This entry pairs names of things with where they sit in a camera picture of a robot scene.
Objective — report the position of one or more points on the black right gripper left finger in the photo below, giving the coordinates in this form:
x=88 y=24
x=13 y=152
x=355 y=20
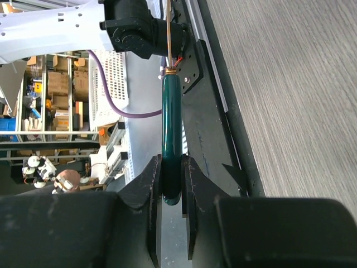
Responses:
x=85 y=229

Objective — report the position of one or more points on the storage shelf with boxes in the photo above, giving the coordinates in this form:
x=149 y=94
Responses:
x=46 y=99

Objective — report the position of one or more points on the gold spoon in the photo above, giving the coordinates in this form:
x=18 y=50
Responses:
x=171 y=126

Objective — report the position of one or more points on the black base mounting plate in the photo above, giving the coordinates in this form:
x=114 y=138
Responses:
x=215 y=132

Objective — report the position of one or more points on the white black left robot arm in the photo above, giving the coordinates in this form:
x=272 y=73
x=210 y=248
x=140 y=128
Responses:
x=119 y=26

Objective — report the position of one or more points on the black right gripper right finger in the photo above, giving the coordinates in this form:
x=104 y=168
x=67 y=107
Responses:
x=225 y=231

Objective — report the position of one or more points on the person with headset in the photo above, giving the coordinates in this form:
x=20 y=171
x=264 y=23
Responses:
x=67 y=181

